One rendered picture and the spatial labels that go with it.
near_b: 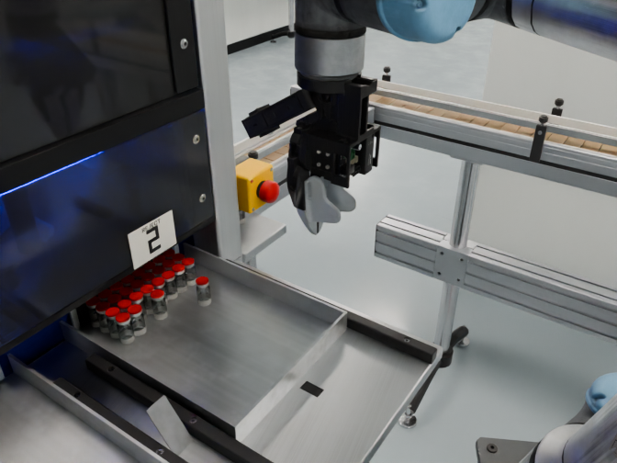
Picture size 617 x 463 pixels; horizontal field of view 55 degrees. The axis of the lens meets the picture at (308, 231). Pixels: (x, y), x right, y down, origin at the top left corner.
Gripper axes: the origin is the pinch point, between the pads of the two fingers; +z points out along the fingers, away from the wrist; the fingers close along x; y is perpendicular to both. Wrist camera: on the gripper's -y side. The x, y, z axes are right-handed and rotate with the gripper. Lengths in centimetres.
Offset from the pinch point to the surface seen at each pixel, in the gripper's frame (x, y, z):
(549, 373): 114, 24, 109
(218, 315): -2.0, -15.9, 21.6
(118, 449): -27.9, -9.3, 21.8
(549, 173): 83, 13, 23
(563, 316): 85, 25, 63
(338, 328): 4.2, 2.4, 19.6
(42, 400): -28.3, -23.9, 21.9
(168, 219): -3.0, -23.6, 6.0
